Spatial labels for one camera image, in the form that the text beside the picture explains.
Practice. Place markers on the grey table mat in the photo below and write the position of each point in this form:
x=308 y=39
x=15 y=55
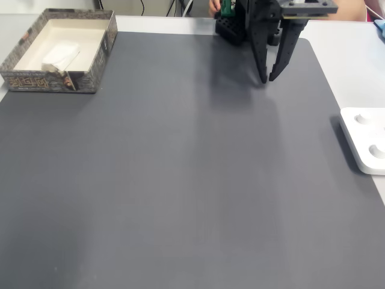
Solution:
x=150 y=180

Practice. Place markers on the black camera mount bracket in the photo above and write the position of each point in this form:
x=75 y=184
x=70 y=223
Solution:
x=309 y=10

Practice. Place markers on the white block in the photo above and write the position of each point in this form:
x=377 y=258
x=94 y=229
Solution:
x=61 y=55

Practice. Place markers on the green circuit board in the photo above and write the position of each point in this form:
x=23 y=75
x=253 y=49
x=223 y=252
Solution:
x=226 y=8

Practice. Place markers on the person's hand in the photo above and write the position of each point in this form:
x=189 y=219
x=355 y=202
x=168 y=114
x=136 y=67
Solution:
x=214 y=6

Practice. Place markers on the patterned cardboard box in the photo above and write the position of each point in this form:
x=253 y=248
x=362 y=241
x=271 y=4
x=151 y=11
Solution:
x=99 y=60

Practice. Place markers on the light blue object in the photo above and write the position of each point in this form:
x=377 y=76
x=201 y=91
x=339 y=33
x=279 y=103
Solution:
x=380 y=28

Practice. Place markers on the white plastic base plate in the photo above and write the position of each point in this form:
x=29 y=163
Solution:
x=365 y=141

